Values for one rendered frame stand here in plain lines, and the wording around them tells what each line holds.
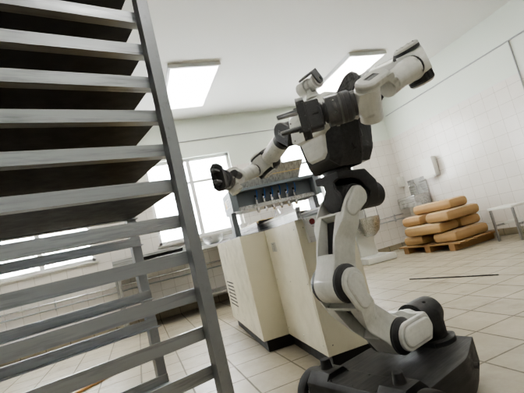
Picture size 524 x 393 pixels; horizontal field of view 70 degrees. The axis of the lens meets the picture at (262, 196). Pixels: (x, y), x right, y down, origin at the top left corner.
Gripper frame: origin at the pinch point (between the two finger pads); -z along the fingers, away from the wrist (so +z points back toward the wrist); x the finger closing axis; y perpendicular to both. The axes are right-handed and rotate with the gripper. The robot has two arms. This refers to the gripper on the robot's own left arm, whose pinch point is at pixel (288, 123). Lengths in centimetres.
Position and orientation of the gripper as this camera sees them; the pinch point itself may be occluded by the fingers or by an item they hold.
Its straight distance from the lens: 109.9
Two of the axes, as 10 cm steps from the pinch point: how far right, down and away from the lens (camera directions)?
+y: -1.8, -0.7, -9.8
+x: -2.4, -9.6, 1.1
